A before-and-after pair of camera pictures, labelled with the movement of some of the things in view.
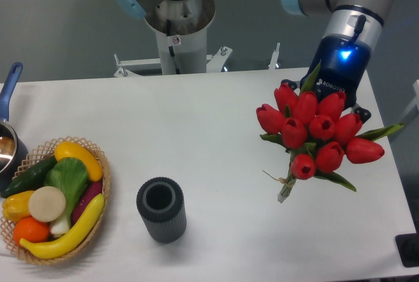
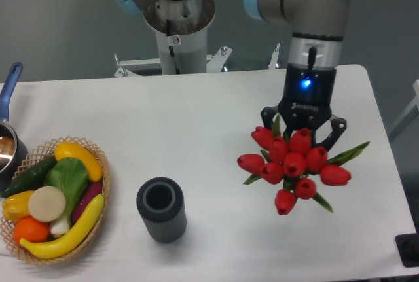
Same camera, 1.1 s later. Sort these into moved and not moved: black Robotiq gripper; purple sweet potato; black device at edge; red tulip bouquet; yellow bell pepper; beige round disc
Moved: black Robotiq gripper; red tulip bouquet
Not moved: yellow bell pepper; black device at edge; purple sweet potato; beige round disc
